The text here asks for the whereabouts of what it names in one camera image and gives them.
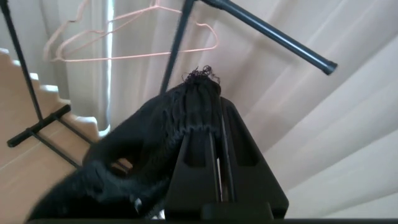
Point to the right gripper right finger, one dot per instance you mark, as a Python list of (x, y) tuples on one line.
[(248, 180)]

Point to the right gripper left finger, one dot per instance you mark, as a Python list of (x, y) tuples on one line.
[(194, 180)]

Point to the black shorts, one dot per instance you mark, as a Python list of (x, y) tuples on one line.
[(149, 133)]

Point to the pink clothes hanger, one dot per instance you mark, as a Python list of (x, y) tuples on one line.
[(140, 55), (63, 27)]

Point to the black clothes rack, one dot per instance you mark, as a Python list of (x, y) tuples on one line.
[(280, 37)]

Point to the window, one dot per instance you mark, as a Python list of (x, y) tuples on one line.
[(109, 77)]

